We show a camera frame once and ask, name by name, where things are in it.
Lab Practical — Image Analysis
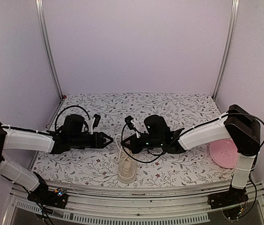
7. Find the aluminium frame post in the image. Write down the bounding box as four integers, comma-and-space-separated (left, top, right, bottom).
212, 0, 240, 102
35, 0, 64, 100

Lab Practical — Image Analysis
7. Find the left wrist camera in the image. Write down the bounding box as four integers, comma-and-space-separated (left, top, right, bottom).
88, 114, 101, 135

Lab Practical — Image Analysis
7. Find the aluminium front rail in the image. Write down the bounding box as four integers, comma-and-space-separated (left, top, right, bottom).
2, 180, 264, 225

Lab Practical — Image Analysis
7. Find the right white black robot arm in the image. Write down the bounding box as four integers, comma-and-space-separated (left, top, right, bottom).
120, 105, 264, 204

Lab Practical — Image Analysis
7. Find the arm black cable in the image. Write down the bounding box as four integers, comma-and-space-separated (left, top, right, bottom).
121, 124, 184, 164
54, 105, 93, 132

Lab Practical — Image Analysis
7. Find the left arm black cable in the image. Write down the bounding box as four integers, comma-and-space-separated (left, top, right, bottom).
54, 105, 93, 132

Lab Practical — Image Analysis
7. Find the right aluminium frame post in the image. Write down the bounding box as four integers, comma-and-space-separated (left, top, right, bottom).
212, 0, 240, 102

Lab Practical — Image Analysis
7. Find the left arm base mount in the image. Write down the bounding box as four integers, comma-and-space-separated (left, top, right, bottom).
27, 185, 69, 209

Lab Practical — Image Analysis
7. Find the floral patterned table mat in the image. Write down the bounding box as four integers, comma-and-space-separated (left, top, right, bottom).
32, 93, 234, 188

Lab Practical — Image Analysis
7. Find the cream white sneaker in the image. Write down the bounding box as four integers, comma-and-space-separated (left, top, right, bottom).
115, 134, 137, 184

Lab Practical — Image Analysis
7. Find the pink round plate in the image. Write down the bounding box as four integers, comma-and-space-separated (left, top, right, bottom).
209, 139, 238, 169

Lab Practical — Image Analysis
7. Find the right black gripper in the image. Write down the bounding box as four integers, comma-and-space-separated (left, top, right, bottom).
120, 134, 163, 155

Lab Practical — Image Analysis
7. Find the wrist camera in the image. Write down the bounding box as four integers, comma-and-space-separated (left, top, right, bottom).
88, 114, 101, 135
125, 116, 141, 138

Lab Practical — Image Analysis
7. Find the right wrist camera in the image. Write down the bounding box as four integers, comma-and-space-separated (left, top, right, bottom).
125, 116, 141, 138

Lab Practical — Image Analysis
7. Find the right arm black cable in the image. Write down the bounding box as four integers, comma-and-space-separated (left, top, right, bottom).
121, 124, 184, 164

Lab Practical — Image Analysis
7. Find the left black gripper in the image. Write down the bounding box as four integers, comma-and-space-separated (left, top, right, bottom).
70, 131, 113, 149

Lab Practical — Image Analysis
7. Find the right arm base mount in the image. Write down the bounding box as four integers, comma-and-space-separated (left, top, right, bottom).
207, 185, 249, 209

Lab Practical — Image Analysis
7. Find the left aluminium frame post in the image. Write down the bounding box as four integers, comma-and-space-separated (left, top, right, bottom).
35, 0, 64, 100

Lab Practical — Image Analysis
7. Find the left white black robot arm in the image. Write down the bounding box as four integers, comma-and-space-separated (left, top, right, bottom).
0, 114, 113, 203

